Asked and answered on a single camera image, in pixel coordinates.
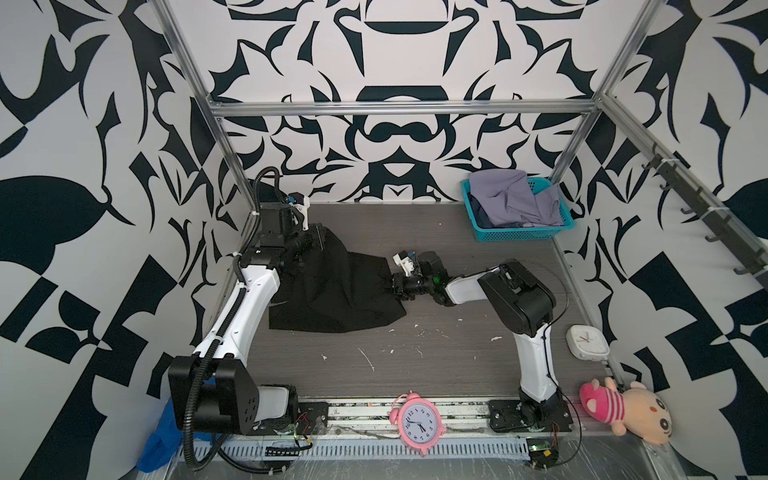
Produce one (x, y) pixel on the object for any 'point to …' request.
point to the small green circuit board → (542, 455)
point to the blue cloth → (163, 443)
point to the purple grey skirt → (508, 200)
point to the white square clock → (586, 342)
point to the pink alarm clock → (419, 422)
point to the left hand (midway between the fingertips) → (324, 223)
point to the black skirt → (330, 290)
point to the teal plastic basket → (521, 234)
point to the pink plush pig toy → (637, 411)
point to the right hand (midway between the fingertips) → (381, 287)
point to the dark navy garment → (482, 218)
